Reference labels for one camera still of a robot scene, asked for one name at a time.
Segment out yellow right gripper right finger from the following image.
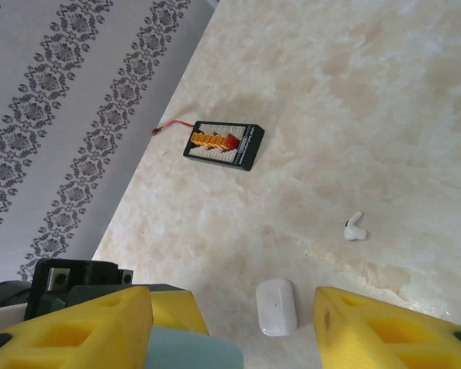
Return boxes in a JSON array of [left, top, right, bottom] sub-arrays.
[[313, 286, 461, 369]]

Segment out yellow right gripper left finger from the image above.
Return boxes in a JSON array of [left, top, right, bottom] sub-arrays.
[[0, 286, 154, 369]]

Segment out white earbud charging case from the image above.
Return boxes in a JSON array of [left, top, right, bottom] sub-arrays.
[[255, 278, 296, 338]]

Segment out white wireless earbud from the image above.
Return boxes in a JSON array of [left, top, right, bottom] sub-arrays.
[[343, 210, 370, 242]]

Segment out black charger board orange connectors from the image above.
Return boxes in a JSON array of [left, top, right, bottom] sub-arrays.
[[182, 120, 266, 173]]

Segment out red wire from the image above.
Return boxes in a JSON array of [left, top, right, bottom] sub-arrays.
[[152, 119, 197, 136]]

